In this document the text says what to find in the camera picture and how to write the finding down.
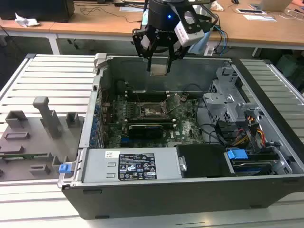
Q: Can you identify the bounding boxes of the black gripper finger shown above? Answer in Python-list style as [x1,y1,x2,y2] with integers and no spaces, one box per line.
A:
[132,28,160,72]
[166,35,190,74]

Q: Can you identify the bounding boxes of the silver square CPU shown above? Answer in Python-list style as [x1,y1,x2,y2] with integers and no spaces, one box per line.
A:
[151,63,168,76]

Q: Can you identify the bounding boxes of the metal CPU socket cover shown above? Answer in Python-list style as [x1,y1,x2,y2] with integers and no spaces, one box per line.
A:
[162,94,185,114]

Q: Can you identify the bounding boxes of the CPU socket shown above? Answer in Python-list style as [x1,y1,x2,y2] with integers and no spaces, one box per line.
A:
[139,102,171,119]

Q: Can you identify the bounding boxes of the grey paper sheet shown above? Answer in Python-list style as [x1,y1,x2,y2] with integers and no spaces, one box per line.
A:
[120,6,146,12]

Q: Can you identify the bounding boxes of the wooden desk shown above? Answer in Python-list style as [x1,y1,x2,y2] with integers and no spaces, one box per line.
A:
[0,0,152,56]
[209,0,304,57]

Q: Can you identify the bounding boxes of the patterned shell-like object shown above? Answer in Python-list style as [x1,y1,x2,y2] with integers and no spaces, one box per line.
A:
[210,0,225,12]

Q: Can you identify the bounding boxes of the silver metal drive cage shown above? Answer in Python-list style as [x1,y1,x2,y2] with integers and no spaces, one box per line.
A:
[203,66,264,124]

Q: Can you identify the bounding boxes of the green motherboard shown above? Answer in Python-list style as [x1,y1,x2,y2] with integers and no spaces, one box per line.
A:
[101,94,207,149]

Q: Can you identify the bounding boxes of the black graphics card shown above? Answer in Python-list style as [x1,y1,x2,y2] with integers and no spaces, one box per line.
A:
[128,123,164,141]

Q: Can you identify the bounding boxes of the flat tablet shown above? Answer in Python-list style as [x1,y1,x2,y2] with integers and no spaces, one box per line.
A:
[236,8,264,14]

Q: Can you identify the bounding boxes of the black computer box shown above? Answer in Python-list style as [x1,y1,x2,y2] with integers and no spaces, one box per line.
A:
[0,0,75,23]

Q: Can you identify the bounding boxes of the laptop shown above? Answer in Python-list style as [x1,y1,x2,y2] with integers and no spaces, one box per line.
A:
[258,0,292,12]

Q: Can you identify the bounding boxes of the crumpled white paper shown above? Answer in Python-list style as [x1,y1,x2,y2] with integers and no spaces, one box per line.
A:
[14,13,40,28]

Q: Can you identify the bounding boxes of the black label sticker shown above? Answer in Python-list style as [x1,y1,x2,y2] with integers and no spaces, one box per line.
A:
[118,153,156,180]

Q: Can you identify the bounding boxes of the black plastic air shroud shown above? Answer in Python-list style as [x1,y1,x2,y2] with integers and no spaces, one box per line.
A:
[175,144,236,179]

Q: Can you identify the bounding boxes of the silver power supply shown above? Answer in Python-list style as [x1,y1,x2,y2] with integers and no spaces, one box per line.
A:
[82,148,181,183]

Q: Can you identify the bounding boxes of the blue disk carrier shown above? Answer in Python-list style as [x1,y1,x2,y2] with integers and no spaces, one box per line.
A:
[227,148,247,166]

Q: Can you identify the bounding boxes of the blue plastic case latch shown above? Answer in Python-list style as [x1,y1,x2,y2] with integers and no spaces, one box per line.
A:
[58,163,72,175]

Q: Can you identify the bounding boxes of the grey parts rack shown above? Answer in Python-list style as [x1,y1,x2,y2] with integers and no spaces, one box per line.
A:
[0,96,85,182]

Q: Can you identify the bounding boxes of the hard disk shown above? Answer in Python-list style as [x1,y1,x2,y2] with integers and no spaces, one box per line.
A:
[231,159,273,176]

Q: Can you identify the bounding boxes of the black open PC case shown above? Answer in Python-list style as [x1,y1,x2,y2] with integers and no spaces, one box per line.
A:
[57,52,304,220]

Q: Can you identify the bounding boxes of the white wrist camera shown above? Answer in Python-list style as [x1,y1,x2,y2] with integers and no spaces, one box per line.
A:
[140,35,152,51]

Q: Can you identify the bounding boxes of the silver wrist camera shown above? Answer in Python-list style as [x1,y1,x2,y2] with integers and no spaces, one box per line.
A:
[174,10,205,46]

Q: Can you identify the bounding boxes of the black camera bracket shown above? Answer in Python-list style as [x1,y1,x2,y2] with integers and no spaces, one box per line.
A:
[182,9,213,34]

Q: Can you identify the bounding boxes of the grey case handle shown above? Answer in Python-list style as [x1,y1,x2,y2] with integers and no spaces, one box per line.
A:
[94,52,107,69]

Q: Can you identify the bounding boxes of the blue cable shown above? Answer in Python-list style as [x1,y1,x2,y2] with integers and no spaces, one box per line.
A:
[213,25,229,57]

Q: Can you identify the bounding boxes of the black cable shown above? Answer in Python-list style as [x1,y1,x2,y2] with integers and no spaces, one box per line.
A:
[195,95,223,145]

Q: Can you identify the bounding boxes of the yellow red wire bundle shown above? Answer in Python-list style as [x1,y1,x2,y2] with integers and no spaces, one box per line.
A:
[231,115,266,148]

